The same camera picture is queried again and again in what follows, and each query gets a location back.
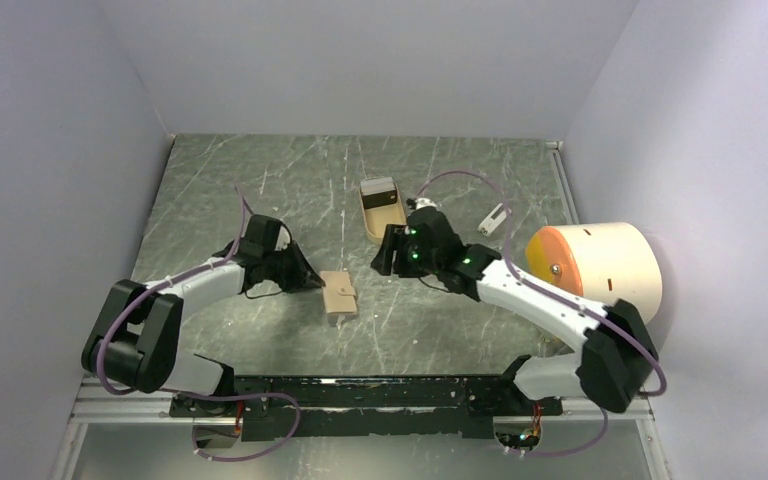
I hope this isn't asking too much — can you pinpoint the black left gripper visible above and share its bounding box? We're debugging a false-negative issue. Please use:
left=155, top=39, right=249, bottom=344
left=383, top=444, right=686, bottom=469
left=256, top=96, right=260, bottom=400
left=263, top=240, right=326, bottom=294

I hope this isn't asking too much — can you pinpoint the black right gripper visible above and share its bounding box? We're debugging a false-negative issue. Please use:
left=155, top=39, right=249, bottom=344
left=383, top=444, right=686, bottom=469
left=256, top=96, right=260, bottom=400
left=369, top=224, right=441, bottom=279

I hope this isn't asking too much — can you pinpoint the beige leather card holder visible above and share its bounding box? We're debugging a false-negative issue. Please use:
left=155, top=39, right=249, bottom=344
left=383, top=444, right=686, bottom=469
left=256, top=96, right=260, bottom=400
left=319, top=271, right=358, bottom=327

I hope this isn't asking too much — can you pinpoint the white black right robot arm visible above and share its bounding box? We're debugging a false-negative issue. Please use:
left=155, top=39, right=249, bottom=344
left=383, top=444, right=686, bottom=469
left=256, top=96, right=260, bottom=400
left=370, top=205, right=663, bottom=414

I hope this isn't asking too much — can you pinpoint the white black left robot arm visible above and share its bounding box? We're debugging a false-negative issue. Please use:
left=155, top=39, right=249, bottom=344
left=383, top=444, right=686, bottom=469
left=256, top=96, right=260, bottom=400
left=81, top=214, right=325, bottom=416

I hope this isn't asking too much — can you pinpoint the stack of cards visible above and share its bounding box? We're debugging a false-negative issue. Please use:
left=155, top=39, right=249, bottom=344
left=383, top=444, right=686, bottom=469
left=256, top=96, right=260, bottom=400
left=359, top=177, right=399, bottom=210

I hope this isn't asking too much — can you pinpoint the beige oval plastic tray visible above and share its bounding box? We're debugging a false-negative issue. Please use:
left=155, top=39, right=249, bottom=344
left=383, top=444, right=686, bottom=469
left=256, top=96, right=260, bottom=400
left=361, top=186, right=406, bottom=245

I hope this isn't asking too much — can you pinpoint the white plastic clip device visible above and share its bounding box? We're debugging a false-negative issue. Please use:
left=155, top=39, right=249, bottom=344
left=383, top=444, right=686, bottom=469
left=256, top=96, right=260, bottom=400
left=478, top=203, right=508, bottom=237

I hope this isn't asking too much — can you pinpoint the cream cylinder with orange face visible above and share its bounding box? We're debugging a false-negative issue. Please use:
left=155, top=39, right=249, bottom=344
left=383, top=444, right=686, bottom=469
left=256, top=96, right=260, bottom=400
left=524, top=222, right=663, bottom=323

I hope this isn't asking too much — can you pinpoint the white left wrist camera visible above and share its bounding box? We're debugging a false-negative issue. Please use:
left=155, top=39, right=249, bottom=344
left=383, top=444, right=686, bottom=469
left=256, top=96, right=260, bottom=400
left=274, top=225, right=292, bottom=251

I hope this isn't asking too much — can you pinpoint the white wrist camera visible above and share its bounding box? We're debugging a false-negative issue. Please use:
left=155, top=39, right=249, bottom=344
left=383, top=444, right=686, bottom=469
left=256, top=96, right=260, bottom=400
left=406, top=197, right=437, bottom=211
left=274, top=225, right=292, bottom=251

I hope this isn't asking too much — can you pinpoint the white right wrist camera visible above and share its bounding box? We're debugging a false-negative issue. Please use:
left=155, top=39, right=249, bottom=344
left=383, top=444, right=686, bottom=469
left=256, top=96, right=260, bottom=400
left=406, top=197, right=437, bottom=211

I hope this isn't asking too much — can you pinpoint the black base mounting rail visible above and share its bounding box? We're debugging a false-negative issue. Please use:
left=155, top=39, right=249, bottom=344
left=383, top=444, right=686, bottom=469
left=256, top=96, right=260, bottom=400
left=169, top=374, right=563, bottom=441

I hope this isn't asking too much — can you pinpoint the aluminium frame rail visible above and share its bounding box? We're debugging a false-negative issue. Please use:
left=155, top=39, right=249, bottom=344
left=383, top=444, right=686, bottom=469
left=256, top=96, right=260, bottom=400
left=69, top=378, right=654, bottom=425

